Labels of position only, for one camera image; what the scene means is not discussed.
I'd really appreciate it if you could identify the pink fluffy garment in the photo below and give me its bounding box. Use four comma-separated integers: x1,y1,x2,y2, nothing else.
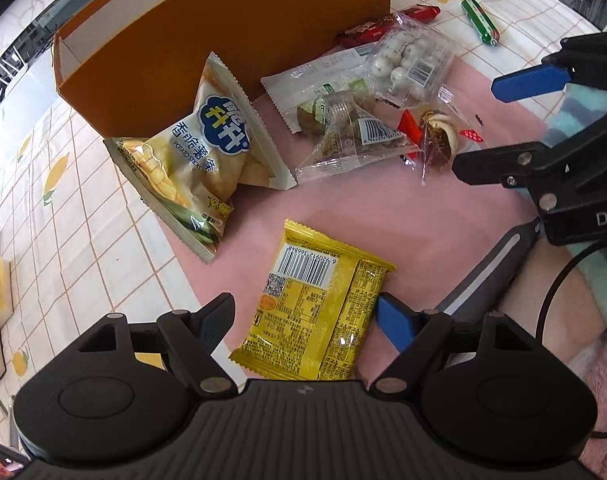
568,330,607,480

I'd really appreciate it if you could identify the clear bag of white balls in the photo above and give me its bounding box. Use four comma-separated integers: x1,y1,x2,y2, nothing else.
366,12,459,108

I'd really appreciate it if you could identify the green wrapped sausage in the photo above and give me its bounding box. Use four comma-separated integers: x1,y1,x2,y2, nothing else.
460,0,501,47

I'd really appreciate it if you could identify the black cable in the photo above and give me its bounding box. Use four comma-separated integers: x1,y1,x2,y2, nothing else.
539,242,604,346

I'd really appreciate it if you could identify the white and green snack packet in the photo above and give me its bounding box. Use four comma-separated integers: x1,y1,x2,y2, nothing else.
260,42,384,133

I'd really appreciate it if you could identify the red snack bar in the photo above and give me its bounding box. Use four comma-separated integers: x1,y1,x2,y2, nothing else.
393,4,441,23
337,14,401,48

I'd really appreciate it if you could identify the yellow potato sticks bag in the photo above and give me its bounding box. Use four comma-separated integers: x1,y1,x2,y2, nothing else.
102,51,298,265

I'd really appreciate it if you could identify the yellow snack packet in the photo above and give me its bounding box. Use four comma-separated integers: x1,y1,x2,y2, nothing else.
228,218,397,382

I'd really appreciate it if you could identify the pink mat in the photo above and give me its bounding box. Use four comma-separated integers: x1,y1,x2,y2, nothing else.
148,45,551,381

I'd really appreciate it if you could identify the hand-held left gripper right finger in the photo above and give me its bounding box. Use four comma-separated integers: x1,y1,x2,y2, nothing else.
369,292,538,401

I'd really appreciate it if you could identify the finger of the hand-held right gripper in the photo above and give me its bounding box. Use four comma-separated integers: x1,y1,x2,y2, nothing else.
452,105,607,201
490,30,607,104

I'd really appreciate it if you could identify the clear triangular snack packet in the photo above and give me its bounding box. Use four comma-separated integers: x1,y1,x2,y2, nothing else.
294,91,421,183

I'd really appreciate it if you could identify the clear red and gold candy packet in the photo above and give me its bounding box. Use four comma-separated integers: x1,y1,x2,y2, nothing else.
397,85,484,186

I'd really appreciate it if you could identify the person's right forearm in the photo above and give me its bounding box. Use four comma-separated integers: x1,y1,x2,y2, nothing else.
496,242,607,356

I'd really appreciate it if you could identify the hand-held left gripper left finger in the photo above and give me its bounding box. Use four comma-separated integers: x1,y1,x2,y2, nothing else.
76,292,239,400

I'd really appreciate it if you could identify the orange cardboard box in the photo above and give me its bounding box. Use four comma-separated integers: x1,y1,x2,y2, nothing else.
52,0,393,140

